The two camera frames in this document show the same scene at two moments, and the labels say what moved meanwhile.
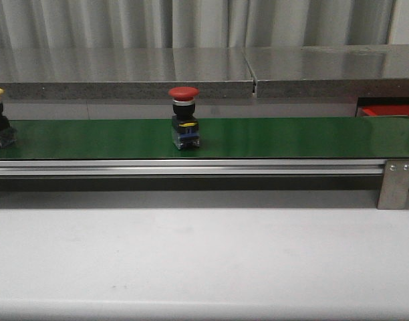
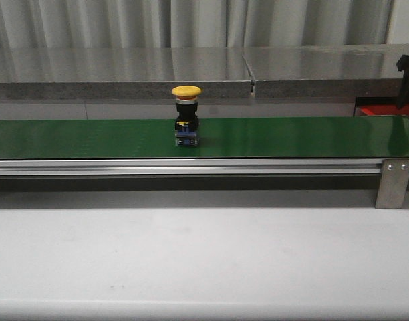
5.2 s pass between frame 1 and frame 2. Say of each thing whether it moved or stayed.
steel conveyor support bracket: stayed
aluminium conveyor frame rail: stayed
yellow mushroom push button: moved
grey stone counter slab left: stayed
